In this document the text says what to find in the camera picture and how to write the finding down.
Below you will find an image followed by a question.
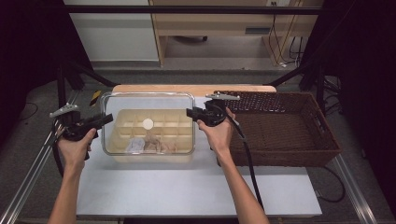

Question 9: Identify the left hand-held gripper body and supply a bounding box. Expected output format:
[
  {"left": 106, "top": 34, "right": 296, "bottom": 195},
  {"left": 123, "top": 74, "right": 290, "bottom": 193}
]
[{"left": 49, "top": 103, "right": 100, "bottom": 143}]

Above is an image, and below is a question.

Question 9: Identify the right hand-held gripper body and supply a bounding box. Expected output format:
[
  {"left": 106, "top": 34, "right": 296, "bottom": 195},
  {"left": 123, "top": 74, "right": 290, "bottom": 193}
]
[{"left": 199, "top": 91, "right": 242, "bottom": 127}]

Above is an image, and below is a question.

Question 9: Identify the cream divided organizer box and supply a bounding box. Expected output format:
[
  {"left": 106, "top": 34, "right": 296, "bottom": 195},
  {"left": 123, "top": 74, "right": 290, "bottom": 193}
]
[{"left": 106, "top": 107, "right": 195, "bottom": 163}]

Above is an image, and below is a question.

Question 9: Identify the beige sock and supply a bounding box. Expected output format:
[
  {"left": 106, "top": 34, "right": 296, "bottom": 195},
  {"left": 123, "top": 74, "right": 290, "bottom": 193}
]
[
  {"left": 160, "top": 140, "right": 177, "bottom": 154},
  {"left": 150, "top": 136, "right": 163, "bottom": 154},
  {"left": 144, "top": 131, "right": 163, "bottom": 154}
]

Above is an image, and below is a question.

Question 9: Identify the white sock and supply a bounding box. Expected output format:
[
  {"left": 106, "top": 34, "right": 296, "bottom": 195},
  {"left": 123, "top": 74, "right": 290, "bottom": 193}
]
[{"left": 125, "top": 137, "right": 146, "bottom": 154}]

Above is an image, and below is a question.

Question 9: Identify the shiny metal tray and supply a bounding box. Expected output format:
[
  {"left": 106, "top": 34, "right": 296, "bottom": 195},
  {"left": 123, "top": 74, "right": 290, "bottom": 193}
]
[{"left": 100, "top": 91, "right": 196, "bottom": 156}]

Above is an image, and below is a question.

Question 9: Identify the brown woven basket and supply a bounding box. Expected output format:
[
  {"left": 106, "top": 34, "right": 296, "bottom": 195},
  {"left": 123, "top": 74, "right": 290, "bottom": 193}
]
[{"left": 212, "top": 90, "right": 343, "bottom": 168}]

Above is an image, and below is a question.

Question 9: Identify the person's right hand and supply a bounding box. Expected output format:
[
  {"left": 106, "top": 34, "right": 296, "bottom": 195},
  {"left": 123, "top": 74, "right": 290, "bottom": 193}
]
[{"left": 196, "top": 106, "right": 237, "bottom": 157}]

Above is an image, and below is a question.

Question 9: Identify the person's left hand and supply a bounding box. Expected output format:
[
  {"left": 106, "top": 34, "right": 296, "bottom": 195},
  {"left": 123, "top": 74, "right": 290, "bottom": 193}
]
[{"left": 56, "top": 126, "right": 98, "bottom": 175}]

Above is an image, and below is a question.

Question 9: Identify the black metal stand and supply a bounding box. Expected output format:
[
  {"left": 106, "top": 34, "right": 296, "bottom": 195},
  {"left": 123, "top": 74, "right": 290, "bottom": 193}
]
[
  {"left": 267, "top": 59, "right": 328, "bottom": 116},
  {"left": 56, "top": 59, "right": 118, "bottom": 119}
]

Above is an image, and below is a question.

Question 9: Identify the white cabinet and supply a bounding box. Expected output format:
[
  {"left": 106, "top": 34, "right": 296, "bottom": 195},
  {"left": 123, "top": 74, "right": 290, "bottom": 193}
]
[{"left": 64, "top": 0, "right": 160, "bottom": 63}]

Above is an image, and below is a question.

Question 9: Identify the wooden desk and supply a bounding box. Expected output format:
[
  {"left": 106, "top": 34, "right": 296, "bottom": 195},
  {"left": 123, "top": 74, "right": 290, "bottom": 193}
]
[{"left": 148, "top": 0, "right": 323, "bottom": 67}]

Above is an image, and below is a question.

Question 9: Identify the black curtain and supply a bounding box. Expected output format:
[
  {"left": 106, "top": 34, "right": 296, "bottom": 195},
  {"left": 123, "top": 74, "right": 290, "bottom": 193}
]
[
  {"left": 298, "top": 0, "right": 396, "bottom": 216},
  {"left": 0, "top": 0, "right": 92, "bottom": 147}
]

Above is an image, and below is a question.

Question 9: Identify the black crossbar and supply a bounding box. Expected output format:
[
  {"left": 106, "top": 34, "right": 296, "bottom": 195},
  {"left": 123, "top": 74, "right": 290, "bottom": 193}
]
[{"left": 60, "top": 5, "right": 325, "bottom": 16}]

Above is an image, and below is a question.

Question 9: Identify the yellow-handled tool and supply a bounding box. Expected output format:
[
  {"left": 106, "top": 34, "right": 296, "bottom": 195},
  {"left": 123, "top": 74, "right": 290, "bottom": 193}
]
[{"left": 89, "top": 90, "right": 103, "bottom": 107}]

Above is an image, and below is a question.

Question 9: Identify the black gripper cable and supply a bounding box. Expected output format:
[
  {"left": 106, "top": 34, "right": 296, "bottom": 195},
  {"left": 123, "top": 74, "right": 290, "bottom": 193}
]
[
  {"left": 50, "top": 119, "right": 67, "bottom": 178},
  {"left": 226, "top": 113, "right": 266, "bottom": 213}
]

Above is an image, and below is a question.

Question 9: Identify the aluminium rail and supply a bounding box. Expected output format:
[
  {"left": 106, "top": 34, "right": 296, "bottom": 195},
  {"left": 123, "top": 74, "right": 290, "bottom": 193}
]
[
  {"left": 0, "top": 90, "right": 80, "bottom": 224},
  {"left": 334, "top": 153, "right": 379, "bottom": 224}
]

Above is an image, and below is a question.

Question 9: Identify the yellow cable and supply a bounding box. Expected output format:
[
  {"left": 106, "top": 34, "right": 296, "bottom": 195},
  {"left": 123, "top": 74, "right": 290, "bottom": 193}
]
[{"left": 269, "top": 0, "right": 304, "bottom": 66}]

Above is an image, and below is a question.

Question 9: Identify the black floor cable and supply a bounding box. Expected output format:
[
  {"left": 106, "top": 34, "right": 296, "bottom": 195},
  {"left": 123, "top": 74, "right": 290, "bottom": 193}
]
[{"left": 316, "top": 166, "right": 347, "bottom": 203}]

